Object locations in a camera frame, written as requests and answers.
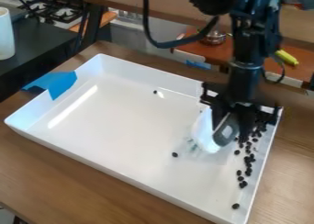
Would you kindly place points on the white cylinder container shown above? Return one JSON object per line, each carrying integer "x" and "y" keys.
{"x": 5, "y": 35}

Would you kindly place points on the silver pot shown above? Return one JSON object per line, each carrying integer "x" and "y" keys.
{"x": 214, "y": 38}

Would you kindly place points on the brown wooden table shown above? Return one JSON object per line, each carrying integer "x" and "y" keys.
{"x": 212, "y": 51}

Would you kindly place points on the pile of black bits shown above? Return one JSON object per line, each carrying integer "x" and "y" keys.
{"x": 248, "y": 163}

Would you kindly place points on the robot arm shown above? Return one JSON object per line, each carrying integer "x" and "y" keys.
{"x": 245, "y": 50}

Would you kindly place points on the blue tape piece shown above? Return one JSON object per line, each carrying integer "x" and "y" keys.
{"x": 55, "y": 82}

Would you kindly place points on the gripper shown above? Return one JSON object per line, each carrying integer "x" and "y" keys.
{"x": 221, "y": 99}

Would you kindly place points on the toy stove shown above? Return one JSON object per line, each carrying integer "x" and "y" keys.
{"x": 57, "y": 10}

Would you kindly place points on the yellow toy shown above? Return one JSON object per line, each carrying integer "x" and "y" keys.
{"x": 287, "y": 57}

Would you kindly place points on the black table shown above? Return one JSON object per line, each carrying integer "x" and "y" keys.
{"x": 32, "y": 47}

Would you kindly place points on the white tray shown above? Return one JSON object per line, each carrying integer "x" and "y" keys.
{"x": 122, "y": 126}

